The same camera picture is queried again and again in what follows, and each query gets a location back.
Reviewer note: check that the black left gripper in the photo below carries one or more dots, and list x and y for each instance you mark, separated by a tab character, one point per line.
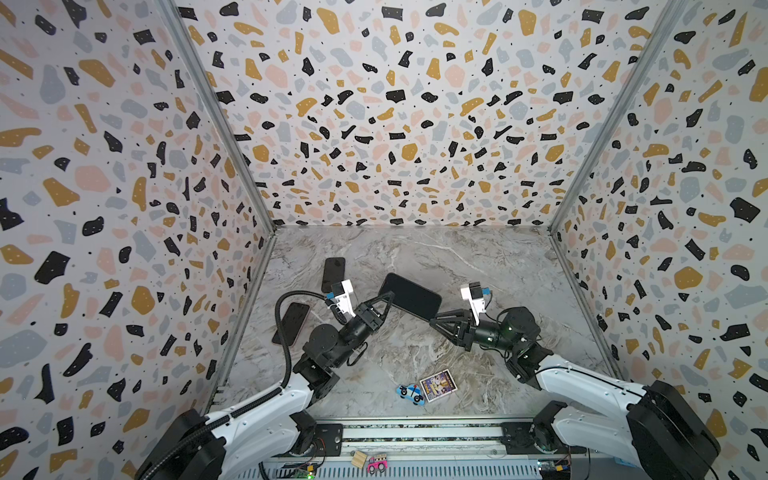
368	316

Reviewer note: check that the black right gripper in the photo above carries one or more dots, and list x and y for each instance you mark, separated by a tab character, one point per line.
466	328

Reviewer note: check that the large black phone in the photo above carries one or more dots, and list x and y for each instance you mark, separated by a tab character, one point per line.
411	297

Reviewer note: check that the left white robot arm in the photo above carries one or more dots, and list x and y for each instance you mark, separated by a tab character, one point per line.
224	443

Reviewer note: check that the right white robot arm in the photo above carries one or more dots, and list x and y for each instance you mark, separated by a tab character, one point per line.
647	426

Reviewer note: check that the phone in black case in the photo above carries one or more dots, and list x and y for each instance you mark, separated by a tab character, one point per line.
333	272

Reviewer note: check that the phone in pink case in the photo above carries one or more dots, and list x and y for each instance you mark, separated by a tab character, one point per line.
293	320

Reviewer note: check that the purple card box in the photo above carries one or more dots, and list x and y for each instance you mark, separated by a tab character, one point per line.
438	385

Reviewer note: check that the blue toy car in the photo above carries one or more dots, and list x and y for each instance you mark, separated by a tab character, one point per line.
411	392

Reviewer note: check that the small wooden block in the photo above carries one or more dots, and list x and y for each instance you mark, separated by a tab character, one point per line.
359	459

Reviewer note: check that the pink toy car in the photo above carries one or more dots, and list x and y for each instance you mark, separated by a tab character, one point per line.
377	464

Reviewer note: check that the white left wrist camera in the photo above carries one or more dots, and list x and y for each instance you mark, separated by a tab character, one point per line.
343	297

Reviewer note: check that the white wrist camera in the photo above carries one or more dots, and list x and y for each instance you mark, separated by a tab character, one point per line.
343	297
474	293

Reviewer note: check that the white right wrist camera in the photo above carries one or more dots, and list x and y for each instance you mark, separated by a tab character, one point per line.
474	293

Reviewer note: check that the aluminium left corner post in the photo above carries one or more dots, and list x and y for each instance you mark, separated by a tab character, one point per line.
177	31

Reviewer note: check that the aluminium corner post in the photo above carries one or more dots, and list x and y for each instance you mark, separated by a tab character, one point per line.
177	31
669	16

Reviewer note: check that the aluminium right corner post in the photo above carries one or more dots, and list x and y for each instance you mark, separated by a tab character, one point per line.
669	16

